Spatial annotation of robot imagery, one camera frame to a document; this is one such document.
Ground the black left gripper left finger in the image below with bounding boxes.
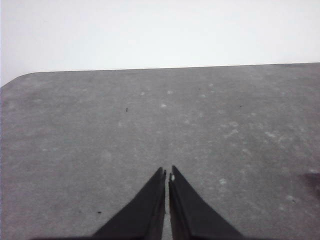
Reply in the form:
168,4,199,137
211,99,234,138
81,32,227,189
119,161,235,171
91,166,168,239

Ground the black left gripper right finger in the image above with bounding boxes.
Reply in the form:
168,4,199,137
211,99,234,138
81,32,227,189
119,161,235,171
168,164,245,239

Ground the grey table cloth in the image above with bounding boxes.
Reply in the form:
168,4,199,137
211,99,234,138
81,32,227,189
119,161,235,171
0,61,320,240

